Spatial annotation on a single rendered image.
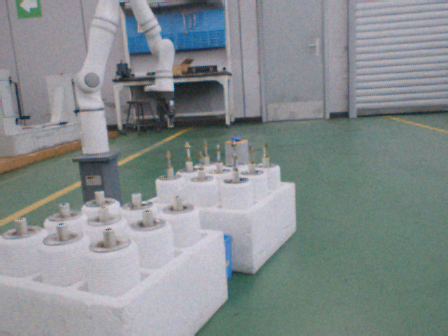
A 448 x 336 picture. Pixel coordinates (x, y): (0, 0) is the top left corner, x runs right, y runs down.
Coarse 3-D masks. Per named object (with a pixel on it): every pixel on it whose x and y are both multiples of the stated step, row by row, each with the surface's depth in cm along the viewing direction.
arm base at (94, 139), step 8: (80, 112) 161; (88, 112) 159; (96, 112) 160; (104, 112) 164; (88, 120) 159; (96, 120) 160; (104, 120) 163; (88, 128) 160; (96, 128) 160; (104, 128) 163; (88, 136) 161; (96, 136) 161; (104, 136) 163; (88, 144) 161; (96, 144) 161; (104, 144) 163; (88, 152) 162; (96, 152) 162; (104, 152) 163
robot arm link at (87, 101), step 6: (78, 72) 161; (78, 84) 158; (78, 90) 162; (78, 96) 162; (84, 96) 163; (90, 96) 163; (96, 96) 165; (78, 102) 162; (84, 102) 160; (90, 102) 160; (96, 102) 161; (102, 102) 164; (84, 108) 159; (90, 108) 159; (96, 108) 160; (102, 108) 162
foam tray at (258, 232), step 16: (272, 192) 138; (288, 192) 144; (160, 208) 130; (208, 208) 124; (256, 208) 121; (272, 208) 131; (288, 208) 144; (208, 224) 123; (224, 224) 121; (240, 224) 118; (256, 224) 120; (272, 224) 131; (288, 224) 145; (240, 240) 119; (256, 240) 120; (272, 240) 132; (240, 256) 120; (256, 256) 121
